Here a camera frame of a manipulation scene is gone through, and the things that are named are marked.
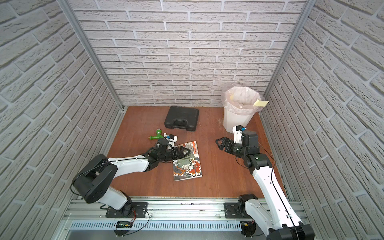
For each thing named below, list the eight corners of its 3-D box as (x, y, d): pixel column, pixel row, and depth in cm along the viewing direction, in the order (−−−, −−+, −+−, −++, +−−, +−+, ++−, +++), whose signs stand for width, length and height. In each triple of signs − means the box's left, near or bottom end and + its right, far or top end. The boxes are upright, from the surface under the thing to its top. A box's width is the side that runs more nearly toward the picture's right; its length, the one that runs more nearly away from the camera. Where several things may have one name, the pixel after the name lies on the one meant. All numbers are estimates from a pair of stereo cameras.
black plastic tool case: (165, 128, 108) (163, 123, 104) (171, 110, 120) (170, 105, 115) (196, 132, 107) (196, 127, 102) (199, 113, 118) (199, 108, 113)
